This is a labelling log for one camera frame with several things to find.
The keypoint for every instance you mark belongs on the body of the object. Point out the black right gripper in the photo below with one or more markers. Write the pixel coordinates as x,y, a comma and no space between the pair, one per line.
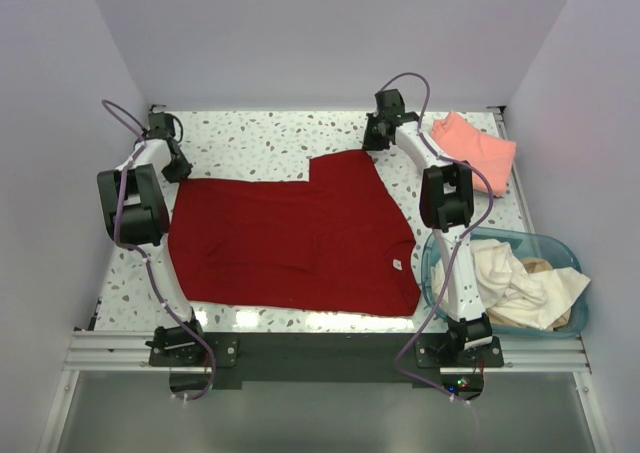
368,142

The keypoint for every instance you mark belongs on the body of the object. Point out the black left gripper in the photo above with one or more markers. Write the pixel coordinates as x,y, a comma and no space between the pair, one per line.
174,175

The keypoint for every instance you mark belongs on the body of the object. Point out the red t shirt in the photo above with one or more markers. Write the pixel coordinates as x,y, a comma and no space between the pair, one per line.
335,242

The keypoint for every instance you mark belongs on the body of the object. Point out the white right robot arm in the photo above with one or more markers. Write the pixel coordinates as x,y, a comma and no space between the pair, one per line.
446,207

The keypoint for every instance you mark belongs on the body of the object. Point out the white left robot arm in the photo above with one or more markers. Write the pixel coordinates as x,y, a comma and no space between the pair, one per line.
137,219

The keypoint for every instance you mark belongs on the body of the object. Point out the folded salmon pink t shirt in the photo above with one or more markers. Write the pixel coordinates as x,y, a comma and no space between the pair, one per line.
491,155

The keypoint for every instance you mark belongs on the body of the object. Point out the teal plastic laundry basket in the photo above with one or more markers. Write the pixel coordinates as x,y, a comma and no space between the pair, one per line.
539,246

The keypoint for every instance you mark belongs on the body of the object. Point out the cream t shirt in basket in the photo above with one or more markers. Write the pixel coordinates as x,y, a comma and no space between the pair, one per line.
492,281

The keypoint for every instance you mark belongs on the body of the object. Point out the aluminium frame rail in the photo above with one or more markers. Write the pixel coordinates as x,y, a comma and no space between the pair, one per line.
126,351

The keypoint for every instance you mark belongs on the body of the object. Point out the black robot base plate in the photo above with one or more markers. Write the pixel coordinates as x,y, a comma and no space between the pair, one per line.
228,361

